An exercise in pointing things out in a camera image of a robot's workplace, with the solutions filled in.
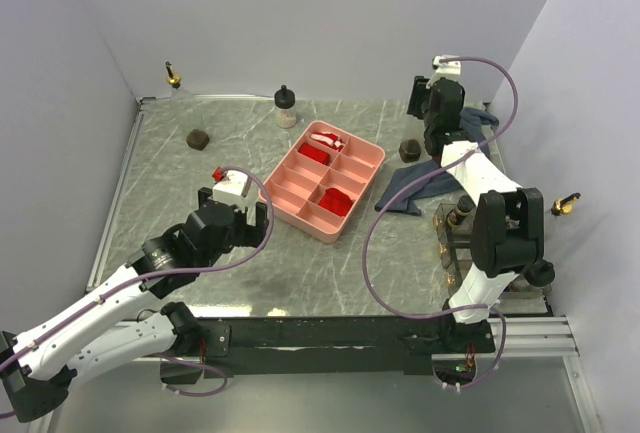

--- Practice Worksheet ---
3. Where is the salt jar black lid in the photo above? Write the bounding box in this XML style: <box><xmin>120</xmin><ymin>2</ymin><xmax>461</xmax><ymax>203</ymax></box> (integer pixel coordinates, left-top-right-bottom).
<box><xmin>523</xmin><ymin>259</ymin><xmax>556</xmax><ymax>288</ymax></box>
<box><xmin>274</xmin><ymin>85</ymin><xmax>297</xmax><ymax>129</ymax></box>

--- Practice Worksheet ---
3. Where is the oil bottle gold spout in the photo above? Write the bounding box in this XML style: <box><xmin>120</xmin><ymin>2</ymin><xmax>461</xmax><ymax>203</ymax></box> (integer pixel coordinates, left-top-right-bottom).
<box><xmin>550</xmin><ymin>192</ymin><xmax>581</xmax><ymax>217</ymax></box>

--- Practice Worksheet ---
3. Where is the spice shaker black cap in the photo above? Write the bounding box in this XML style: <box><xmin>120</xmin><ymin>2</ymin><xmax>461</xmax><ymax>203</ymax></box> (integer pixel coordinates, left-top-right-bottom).
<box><xmin>447</xmin><ymin>195</ymin><xmax>475</xmax><ymax>229</ymax></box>

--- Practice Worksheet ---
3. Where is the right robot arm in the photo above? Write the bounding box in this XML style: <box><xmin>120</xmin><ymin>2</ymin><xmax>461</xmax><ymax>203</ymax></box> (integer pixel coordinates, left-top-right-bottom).
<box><xmin>408</xmin><ymin>75</ymin><xmax>544</xmax><ymax>351</ymax></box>

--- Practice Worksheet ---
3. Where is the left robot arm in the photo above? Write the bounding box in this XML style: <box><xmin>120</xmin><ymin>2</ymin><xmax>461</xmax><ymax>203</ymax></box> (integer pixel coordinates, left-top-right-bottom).
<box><xmin>1</xmin><ymin>188</ymin><xmax>274</xmax><ymax>423</ymax></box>

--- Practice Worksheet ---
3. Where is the blue grey towel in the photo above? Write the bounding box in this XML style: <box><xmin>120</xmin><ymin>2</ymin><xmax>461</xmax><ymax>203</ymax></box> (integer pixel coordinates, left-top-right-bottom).
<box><xmin>374</xmin><ymin>107</ymin><xmax>499</xmax><ymax>216</ymax></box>

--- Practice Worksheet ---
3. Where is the pink divided tray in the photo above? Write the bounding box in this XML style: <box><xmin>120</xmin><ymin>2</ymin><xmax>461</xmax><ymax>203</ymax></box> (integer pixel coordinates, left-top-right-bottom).
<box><xmin>265</xmin><ymin>120</ymin><xmax>385</xmax><ymax>244</ymax></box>

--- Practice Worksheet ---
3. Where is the red knitted cloth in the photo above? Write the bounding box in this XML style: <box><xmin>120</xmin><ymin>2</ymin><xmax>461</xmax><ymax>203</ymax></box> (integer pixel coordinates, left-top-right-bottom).
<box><xmin>318</xmin><ymin>187</ymin><xmax>354</xmax><ymax>217</ymax></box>

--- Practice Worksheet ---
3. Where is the red folded cloth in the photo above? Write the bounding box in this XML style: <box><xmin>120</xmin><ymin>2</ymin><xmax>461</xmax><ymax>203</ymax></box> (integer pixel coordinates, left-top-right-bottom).
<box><xmin>298</xmin><ymin>143</ymin><xmax>331</xmax><ymax>166</ymax></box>

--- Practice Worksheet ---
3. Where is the red white striped cloth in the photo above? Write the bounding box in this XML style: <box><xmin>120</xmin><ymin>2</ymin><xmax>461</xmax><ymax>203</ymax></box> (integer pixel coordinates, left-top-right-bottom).
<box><xmin>310</xmin><ymin>132</ymin><xmax>345</xmax><ymax>152</ymax></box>

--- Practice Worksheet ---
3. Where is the clear acrylic organizer rack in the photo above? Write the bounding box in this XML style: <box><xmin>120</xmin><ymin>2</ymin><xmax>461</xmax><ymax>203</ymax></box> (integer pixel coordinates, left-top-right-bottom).
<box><xmin>433</xmin><ymin>201</ymin><xmax>551</xmax><ymax>295</ymax></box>

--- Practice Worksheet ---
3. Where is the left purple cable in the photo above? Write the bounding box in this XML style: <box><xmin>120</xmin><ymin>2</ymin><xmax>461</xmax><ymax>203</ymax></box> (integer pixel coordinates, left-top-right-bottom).
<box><xmin>0</xmin><ymin>166</ymin><xmax>275</xmax><ymax>417</ymax></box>

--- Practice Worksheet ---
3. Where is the purple cable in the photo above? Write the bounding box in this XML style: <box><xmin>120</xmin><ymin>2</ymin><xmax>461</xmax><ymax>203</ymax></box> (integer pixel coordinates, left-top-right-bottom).
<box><xmin>0</xmin><ymin>166</ymin><xmax>275</xmax><ymax>417</ymax></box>
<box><xmin>362</xmin><ymin>55</ymin><xmax>520</xmax><ymax>389</ymax></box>

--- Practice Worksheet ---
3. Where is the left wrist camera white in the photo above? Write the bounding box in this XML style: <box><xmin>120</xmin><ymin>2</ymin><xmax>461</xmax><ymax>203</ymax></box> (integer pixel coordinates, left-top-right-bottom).
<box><xmin>212</xmin><ymin>167</ymin><xmax>251</xmax><ymax>209</ymax></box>

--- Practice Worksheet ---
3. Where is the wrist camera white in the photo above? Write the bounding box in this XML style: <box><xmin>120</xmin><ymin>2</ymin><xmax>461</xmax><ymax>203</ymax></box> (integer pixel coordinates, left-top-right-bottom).
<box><xmin>212</xmin><ymin>167</ymin><xmax>251</xmax><ymax>209</ymax></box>
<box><xmin>429</xmin><ymin>55</ymin><xmax>461</xmax><ymax>84</ymax></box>

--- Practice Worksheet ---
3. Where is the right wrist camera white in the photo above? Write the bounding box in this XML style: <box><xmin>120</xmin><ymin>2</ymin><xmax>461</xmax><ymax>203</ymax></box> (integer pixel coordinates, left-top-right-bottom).
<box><xmin>429</xmin><ymin>55</ymin><xmax>461</xmax><ymax>84</ymax></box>

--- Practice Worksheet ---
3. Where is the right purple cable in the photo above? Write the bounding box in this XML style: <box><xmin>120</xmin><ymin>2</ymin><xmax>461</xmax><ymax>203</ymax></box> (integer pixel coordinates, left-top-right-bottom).
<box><xmin>362</xmin><ymin>55</ymin><xmax>520</xmax><ymax>389</ymax></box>

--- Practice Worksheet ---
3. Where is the black table front rail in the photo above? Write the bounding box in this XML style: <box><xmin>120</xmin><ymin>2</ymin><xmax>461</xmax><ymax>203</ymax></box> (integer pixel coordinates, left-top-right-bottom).
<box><xmin>168</xmin><ymin>315</ymin><xmax>495</xmax><ymax>376</ymax></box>

